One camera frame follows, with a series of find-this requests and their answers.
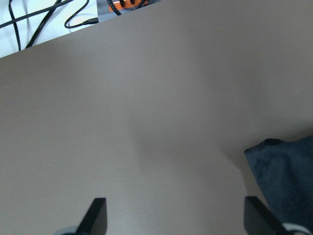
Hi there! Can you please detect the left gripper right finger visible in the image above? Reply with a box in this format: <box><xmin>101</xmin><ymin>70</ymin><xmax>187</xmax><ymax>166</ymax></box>
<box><xmin>244</xmin><ymin>196</ymin><xmax>288</xmax><ymax>235</ymax></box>

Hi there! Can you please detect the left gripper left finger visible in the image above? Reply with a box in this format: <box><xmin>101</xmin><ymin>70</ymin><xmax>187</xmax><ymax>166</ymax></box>
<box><xmin>74</xmin><ymin>198</ymin><xmax>108</xmax><ymax>235</ymax></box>

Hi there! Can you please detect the black printed t-shirt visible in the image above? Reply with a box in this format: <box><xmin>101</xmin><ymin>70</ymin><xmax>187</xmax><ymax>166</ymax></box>
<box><xmin>244</xmin><ymin>136</ymin><xmax>313</xmax><ymax>234</ymax></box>

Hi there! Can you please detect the orange power strip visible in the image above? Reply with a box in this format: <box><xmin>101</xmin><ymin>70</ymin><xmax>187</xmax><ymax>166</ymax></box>
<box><xmin>107</xmin><ymin>0</ymin><xmax>152</xmax><ymax>16</ymax></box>

